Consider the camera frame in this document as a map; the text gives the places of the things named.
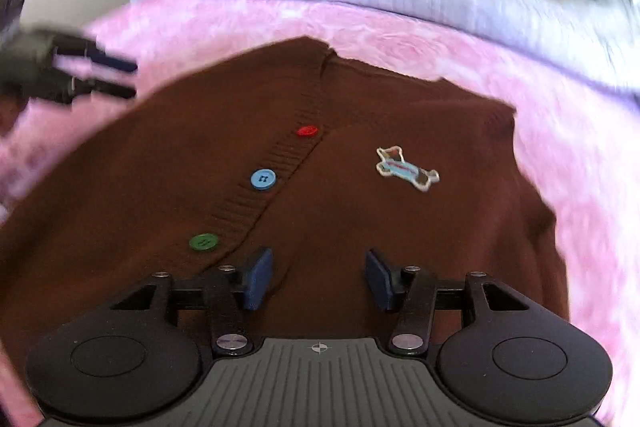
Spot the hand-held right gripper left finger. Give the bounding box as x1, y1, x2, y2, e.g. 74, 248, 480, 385
109, 247, 275, 358

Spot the pink floral bedspread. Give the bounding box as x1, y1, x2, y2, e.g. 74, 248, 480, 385
0, 0, 640, 427

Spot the brown buttoned cardigan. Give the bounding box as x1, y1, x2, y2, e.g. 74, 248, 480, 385
0, 36, 572, 410

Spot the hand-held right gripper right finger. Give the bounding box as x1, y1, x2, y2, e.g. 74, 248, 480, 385
365, 248, 533, 357

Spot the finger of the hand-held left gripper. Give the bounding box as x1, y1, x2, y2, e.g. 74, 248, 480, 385
54, 33, 139, 74
70, 74, 138, 100

